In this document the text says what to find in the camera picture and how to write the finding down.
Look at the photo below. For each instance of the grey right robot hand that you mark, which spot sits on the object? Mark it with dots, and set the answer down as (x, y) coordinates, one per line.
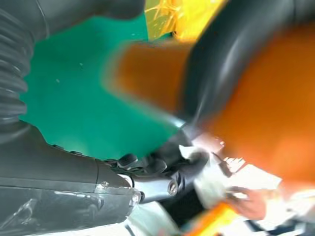
(61, 195)

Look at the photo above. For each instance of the person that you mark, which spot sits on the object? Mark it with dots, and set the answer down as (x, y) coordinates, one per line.
(211, 190)

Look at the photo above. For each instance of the right arm ribbed grey sleeve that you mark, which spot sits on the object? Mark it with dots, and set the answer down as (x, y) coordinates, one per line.
(12, 75)

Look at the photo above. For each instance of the large yellow transparent panel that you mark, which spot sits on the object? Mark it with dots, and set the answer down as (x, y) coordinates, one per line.
(182, 16)

